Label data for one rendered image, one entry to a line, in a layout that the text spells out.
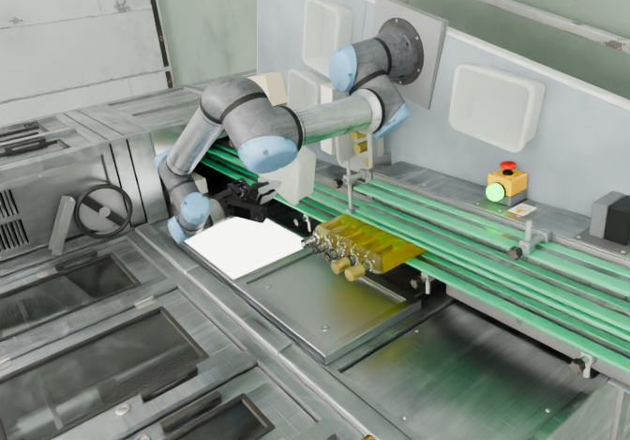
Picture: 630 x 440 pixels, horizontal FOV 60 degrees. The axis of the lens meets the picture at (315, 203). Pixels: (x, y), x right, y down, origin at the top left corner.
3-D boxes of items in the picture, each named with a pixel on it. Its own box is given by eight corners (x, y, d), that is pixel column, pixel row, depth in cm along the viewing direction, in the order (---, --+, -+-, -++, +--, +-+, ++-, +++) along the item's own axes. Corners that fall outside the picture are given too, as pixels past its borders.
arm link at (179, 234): (180, 239, 148) (177, 248, 156) (216, 222, 153) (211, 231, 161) (167, 215, 150) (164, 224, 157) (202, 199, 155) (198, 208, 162)
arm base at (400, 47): (384, 17, 155) (358, 23, 151) (423, 36, 147) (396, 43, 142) (379, 66, 165) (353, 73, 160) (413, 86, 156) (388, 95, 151)
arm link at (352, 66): (372, 28, 147) (333, 38, 140) (397, 68, 145) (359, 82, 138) (353, 54, 157) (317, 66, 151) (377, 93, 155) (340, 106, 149)
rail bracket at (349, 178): (365, 203, 173) (334, 216, 166) (362, 153, 166) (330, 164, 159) (371, 205, 170) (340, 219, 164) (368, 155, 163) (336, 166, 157)
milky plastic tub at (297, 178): (279, 118, 169) (256, 125, 164) (323, 150, 155) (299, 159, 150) (277, 166, 179) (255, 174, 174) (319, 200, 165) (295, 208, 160)
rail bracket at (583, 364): (595, 355, 123) (562, 384, 116) (599, 329, 120) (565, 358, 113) (613, 363, 120) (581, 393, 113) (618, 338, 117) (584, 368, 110)
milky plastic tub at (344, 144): (355, 158, 190) (337, 165, 186) (352, 95, 181) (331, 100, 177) (391, 169, 177) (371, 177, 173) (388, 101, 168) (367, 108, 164)
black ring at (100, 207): (134, 224, 215) (80, 243, 204) (121, 174, 207) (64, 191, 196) (139, 228, 212) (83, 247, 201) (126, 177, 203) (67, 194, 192)
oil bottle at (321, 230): (363, 220, 177) (311, 244, 166) (362, 204, 175) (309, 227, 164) (375, 225, 173) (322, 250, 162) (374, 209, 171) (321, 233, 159)
